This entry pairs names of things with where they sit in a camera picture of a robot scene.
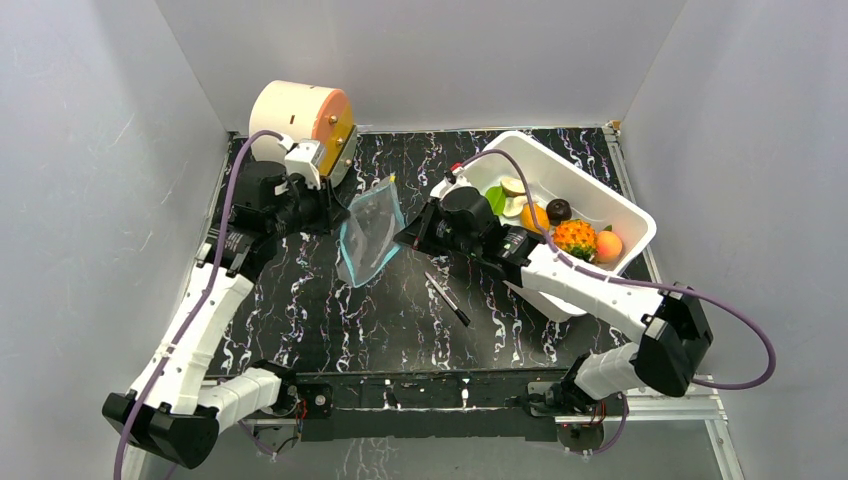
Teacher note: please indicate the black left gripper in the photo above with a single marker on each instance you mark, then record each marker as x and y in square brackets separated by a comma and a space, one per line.
[331, 213]

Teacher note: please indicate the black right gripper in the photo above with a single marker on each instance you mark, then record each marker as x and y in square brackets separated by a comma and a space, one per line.
[425, 227]

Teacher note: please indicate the clear blue zip top bag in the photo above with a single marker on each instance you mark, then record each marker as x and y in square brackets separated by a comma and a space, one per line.
[367, 236]

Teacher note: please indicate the orange toy pineapple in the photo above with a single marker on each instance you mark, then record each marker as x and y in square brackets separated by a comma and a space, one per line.
[577, 238]

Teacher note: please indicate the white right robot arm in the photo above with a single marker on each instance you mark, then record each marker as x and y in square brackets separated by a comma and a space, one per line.
[667, 331]

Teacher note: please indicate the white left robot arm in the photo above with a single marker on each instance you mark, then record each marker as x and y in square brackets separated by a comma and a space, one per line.
[167, 411]

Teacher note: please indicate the green toy leaf vegetable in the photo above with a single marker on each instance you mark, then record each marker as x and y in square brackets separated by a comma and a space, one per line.
[496, 198]

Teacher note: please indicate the black and silver pen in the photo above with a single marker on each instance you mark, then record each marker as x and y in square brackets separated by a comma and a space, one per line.
[458, 312]

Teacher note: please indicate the toy mushroom slice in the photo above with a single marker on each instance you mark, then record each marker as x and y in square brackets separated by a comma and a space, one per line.
[512, 187]

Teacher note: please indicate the cream cylindrical container orange lid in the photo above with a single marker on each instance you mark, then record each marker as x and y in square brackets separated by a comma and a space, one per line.
[302, 111]

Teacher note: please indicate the toy orange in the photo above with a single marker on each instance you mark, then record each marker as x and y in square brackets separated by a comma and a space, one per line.
[534, 218]

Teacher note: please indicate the dark brown toy fruit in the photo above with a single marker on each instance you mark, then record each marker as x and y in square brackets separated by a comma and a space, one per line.
[558, 211]

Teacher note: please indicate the white plastic bin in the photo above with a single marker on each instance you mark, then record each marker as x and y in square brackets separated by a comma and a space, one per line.
[552, 176]

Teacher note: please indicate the toy peach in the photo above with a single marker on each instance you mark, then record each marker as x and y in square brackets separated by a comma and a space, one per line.
[609, 247]

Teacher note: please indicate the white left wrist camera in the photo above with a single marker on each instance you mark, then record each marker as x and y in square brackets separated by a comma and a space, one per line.
[305, 159]

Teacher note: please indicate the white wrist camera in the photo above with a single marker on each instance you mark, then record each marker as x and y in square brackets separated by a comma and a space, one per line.
[451, 180]
[305, 159]

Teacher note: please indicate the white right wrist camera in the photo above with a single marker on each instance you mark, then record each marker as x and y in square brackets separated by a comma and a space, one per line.
[451, 180]

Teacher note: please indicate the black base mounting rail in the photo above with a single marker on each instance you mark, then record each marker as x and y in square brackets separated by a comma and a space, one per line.
[424, 404]

